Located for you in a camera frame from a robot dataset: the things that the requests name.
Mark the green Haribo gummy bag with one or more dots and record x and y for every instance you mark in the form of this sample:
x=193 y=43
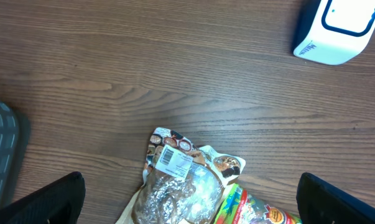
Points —
x=240 y=207

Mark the white barcode scanner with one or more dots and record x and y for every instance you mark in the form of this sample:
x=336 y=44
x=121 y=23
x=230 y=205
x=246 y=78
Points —
x=333 y=32

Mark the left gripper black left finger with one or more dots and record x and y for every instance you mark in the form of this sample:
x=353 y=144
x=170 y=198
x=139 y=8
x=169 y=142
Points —
x=60 y=202

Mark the brown nuts snack pouch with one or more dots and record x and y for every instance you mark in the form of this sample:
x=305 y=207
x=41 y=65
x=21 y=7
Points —
x=182 y=183

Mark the grey plastic mesh basket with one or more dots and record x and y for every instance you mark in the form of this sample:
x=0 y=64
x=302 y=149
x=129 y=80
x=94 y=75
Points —
x=0 y=152

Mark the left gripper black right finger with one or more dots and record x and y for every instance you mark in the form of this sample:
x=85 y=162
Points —
x=320 y=202

